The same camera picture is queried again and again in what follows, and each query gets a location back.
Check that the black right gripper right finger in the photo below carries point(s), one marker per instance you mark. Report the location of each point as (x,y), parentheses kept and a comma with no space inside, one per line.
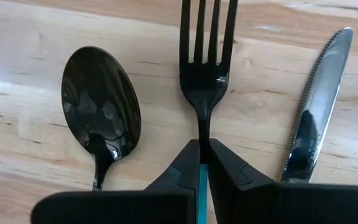
(275,205)

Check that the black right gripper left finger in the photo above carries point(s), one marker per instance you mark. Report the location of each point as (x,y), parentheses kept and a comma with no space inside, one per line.
(120,208)

